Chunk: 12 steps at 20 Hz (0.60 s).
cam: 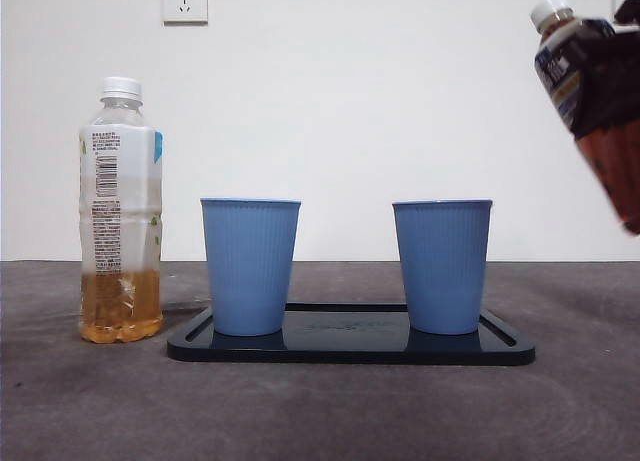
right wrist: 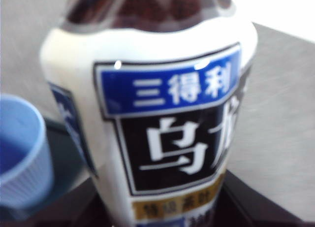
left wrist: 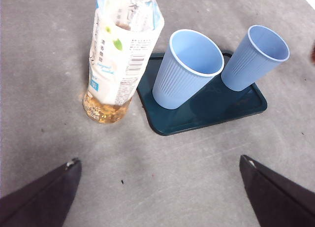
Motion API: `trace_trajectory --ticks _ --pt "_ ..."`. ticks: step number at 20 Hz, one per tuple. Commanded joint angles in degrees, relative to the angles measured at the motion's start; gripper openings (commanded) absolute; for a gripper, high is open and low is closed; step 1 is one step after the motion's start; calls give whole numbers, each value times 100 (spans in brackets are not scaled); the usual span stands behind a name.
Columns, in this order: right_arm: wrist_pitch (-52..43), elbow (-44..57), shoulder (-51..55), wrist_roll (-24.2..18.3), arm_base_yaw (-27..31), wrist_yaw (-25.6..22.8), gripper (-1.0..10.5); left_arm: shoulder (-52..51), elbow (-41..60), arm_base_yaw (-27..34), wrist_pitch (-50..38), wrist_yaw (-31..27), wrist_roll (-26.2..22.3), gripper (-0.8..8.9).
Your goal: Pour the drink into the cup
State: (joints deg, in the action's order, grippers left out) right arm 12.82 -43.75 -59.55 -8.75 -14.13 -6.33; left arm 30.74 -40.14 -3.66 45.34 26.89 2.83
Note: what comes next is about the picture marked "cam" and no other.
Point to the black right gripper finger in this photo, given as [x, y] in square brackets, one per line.
[630, 12]
[615, 81]

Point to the dark oolong tea bottle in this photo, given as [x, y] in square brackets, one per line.
[610, 166]

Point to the pale tea bottle white label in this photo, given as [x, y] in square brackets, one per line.
[120, 206]

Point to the blue ribbed cup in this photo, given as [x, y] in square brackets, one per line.
[250, 271]
[442, 271]

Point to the dark glossy tray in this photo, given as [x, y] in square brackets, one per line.
[350, 348]

